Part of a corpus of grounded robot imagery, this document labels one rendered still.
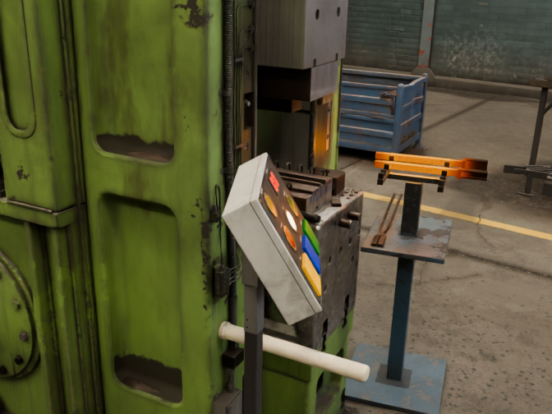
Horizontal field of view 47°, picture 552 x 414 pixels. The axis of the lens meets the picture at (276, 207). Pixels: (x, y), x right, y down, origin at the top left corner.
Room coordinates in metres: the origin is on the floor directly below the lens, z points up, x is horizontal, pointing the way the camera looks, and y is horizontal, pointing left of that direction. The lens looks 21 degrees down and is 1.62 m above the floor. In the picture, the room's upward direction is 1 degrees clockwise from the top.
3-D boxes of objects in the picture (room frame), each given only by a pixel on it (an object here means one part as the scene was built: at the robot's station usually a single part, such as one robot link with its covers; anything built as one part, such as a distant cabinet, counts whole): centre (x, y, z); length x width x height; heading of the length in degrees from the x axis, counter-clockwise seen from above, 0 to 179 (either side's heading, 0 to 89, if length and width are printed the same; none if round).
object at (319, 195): (1.97, 0.05, 0.96); 0.42 x 0.20 x 0.09; 63
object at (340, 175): (2.06, -0.16, 0.95); 0.12 x 0.08 x 0.06; 63
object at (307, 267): (1.23, -0.08, 1.01); 0.07 x 0.05 x 0.07; 178
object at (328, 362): (1.52, -0.06, 0.62); 0.44 x 0.05 x 0.05; 63
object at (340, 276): (2.02, 0.04, 0.69); 0.56 x 0.38 x 0.45; 63
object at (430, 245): (2.27, -0.52, 0.67); 0.40 x 0.30 x 0.02; 162
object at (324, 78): (1.97, 0.05, 1.32); 0.42 x 0.20 x 0.10; 63
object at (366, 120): (6.01, -0.71, 0.36); 1.20 x 0.80 x 0.72; 61
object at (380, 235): (2.42, -0.46, 0.68); 0.60 x 0.04 x 0.01; 163
